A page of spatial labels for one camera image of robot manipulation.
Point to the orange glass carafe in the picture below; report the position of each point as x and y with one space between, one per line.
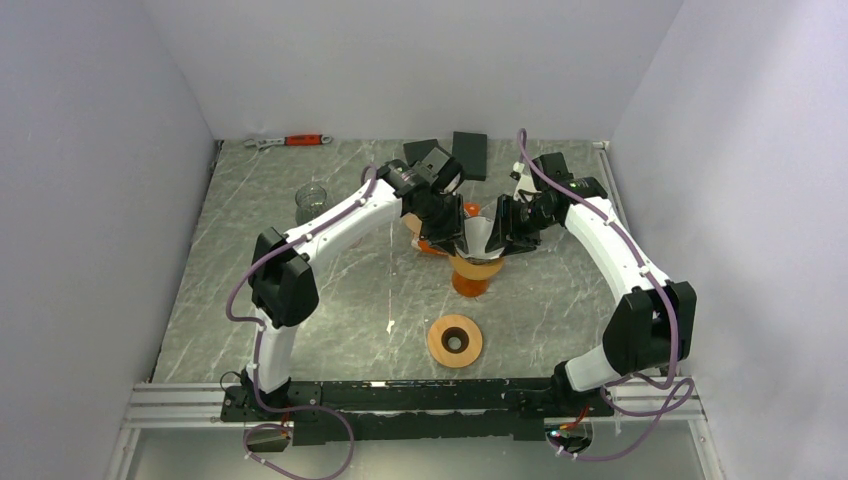
469 288

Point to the white paper coffee filter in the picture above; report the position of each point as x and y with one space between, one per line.
478 222

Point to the left black foam block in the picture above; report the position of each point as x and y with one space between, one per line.
416 151

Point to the orange coffee filter box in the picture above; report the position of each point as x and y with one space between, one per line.
414 224

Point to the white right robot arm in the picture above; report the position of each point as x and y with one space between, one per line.
651 326

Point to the orange handled adjustable wrench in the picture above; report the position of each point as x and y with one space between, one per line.
306 140

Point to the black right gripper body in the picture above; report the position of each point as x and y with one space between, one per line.
530 217

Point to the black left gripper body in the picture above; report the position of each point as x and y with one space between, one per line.
431 217

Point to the black table edge rail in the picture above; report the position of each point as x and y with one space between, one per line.
522 409

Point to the right black foam block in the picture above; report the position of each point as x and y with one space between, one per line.
471 150

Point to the black foam block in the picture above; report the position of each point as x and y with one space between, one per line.
416 151
471 150

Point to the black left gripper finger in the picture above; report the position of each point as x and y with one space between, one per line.
457 223
441 239

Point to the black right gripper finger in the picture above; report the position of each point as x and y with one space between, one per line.
501 235
521 241

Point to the aluminium frame rail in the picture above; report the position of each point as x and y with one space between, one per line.
162 406

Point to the clear glass jar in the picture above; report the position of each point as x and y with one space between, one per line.
311 202

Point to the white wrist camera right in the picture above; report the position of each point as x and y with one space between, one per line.
525 188

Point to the clear glass ribbed dripper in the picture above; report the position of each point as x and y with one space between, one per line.
477 251

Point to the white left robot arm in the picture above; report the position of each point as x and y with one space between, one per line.
286 267

